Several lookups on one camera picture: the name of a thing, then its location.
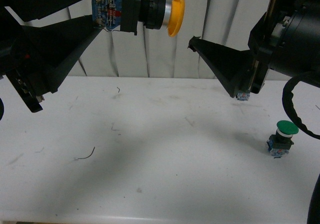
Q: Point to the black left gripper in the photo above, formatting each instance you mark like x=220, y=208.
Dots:
x=36, y=60

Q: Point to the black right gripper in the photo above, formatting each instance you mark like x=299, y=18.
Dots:
x=243, y=71

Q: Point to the yellow push button switch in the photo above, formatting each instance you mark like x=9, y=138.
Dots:
x=124, y=15

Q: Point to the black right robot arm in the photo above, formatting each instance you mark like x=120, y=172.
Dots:
x=285, y=40

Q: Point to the grey-white curtain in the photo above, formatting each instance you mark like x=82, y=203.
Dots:
x=153, y=53

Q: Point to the red push button switch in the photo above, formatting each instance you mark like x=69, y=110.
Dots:
x=243, y=96

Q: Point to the green push button switch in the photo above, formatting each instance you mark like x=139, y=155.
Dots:
x=280, y=142

